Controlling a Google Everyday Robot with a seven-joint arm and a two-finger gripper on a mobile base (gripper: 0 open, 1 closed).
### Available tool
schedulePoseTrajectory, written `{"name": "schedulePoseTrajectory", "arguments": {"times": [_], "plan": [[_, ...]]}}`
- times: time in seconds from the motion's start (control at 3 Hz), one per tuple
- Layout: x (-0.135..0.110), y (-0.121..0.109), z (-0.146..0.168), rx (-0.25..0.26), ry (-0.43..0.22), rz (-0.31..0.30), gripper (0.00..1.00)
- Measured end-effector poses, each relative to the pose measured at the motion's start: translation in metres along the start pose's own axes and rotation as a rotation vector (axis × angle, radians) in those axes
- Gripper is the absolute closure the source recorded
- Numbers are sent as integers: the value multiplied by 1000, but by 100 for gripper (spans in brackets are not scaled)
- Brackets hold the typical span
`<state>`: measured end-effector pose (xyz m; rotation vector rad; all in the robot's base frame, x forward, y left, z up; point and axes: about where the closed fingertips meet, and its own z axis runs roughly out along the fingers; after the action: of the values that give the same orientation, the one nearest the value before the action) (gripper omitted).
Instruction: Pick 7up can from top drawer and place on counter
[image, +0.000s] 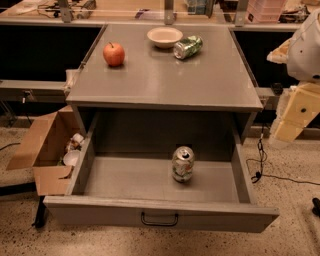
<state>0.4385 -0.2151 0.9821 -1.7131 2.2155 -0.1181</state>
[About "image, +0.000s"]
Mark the red apple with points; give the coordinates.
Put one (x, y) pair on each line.
(113, 54)

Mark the green can lying down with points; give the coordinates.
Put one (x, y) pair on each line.
(187, 47)

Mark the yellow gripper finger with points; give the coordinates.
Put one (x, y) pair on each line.
(279, 55)
(284, 131)

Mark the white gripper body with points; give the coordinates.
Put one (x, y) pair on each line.
(305, 53)

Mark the grey cabinet counter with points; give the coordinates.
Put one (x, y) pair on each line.
(215, 79)

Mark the white cup in box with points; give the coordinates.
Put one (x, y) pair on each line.
(78, 138)

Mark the black remote on shelf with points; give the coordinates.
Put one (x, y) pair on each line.
(276, 88)

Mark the grey open drawer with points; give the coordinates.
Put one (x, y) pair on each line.
(126, 169)

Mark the pink plastic container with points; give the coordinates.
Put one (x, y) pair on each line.
(264, 11)

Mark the brown cardboard box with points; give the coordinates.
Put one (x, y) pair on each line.
(43, 146)

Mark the white ceramic bowl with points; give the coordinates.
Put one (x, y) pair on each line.
(164, 37)

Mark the white bowl in box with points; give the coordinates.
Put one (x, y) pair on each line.
(71, 158)

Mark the black drawer handle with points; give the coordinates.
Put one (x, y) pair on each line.
(159, 220)

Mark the green white 7up can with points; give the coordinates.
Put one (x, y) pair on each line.
(182, 164)

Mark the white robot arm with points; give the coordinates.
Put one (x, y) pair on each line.
(303, 61)

